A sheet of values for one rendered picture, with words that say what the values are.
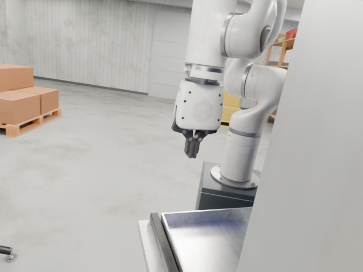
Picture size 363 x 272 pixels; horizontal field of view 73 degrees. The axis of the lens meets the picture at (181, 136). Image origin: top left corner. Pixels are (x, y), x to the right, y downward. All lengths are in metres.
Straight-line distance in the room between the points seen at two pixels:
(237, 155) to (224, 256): 0.41
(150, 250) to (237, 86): 0.57
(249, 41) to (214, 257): 0.43
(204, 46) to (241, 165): 0.52
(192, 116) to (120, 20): 8.45
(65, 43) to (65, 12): 0.96
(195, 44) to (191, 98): 0.10
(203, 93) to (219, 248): 0.34
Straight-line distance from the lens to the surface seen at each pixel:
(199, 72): 0.50
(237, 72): 0.87
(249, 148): 0.89
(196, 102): 0.51
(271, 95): 0.83
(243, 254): 0.17
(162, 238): 0.56
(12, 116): 3.94
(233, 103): 5.90
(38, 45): 10.16
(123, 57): 8.80
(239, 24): 0.48
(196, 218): 0.65
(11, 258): 1.93
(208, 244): 0.60
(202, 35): 0.50
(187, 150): 0.56
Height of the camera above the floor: 1.26
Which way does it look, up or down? 17 degrees down
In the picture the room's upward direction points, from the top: 8 degrees clockwise
